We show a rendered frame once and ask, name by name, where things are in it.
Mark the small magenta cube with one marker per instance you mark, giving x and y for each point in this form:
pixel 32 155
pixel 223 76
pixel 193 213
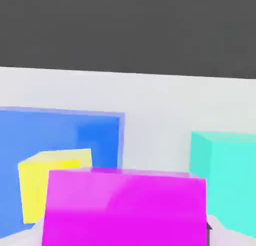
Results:
pixel 128 210

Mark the large blue box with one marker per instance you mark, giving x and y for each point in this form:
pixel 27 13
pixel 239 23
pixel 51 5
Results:
pixel 50 134

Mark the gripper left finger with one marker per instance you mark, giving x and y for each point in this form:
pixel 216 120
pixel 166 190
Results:
pixel 30 237

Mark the small cyan cube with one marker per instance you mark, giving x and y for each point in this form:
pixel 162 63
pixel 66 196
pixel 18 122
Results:
pixel 232 180

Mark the small yellow cube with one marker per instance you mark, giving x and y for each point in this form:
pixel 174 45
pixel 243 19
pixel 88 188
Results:
pixel 34 190

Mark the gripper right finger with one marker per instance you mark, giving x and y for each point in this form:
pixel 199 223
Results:
pixel 224 236

